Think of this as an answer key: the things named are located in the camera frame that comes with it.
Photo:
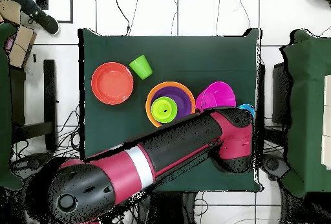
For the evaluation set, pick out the blue cup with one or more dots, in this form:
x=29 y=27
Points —
x=248 y=108

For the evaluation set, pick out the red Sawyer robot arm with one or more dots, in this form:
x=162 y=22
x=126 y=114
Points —
x=181 y=138

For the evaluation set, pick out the large orange bowl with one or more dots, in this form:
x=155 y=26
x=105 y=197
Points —
x=148 y=110

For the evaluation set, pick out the wide red-orange bowl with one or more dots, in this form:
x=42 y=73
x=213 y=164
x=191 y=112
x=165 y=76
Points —
x=112 y=83

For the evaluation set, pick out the cardboard box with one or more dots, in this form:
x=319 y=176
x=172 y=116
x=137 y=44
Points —
x=22 y=46
x=7 y=11

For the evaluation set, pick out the white box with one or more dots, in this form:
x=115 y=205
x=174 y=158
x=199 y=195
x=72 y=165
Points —
x=327 y=120

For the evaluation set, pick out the green cup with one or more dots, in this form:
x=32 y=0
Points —
x=141 y=67

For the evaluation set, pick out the purple bowl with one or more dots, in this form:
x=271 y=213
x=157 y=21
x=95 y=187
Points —
x=183 y=102

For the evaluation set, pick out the black stand base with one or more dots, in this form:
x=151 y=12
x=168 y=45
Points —
x=28 y=163
x=272 y=164

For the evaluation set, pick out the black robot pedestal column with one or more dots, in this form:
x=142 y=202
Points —
x=170 y=208

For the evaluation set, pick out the small green bowl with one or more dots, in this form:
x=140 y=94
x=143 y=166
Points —
x=175 y=115

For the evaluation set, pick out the person's foot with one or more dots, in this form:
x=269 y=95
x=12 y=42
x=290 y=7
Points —
x=45 y=22

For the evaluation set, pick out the large pink bowl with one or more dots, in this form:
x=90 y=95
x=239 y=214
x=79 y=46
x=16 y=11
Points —
x=219 y=94

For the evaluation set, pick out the person's leg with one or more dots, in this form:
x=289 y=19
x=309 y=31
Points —
x=20 y=0

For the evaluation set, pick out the yellow cup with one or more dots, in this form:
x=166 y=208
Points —
x=163 y=114

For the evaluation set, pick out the dark green tablecloth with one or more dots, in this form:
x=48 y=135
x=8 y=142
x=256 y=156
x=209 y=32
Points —
x=194 y=53

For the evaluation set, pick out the black chair frame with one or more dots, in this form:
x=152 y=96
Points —
x=49 y=99

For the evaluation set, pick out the green cloth covered table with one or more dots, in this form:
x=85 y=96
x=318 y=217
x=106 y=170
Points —
x=307 y=105
x=4 y=105

